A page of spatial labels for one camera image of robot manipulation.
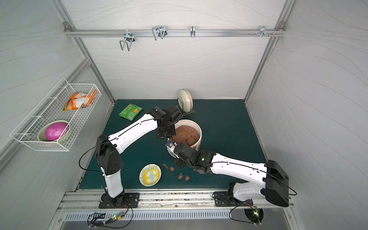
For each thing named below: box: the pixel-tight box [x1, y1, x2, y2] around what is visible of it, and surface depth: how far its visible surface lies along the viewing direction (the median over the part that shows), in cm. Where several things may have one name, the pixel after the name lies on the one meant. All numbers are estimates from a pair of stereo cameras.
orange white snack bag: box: [63, 88, 98, 112], surface depth 73 cm
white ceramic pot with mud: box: [167, 119, 203, 152], surface depth 89 cm
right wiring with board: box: [228, 198, 262, 226], surface depth 72 cm
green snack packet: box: [118, 103, 144, 122], surface depth 113 cm
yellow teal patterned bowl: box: [138, 163, 162, 187], surface depth 82 cm
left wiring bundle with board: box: [86, 199, 134, 229], surface depth 70 cm
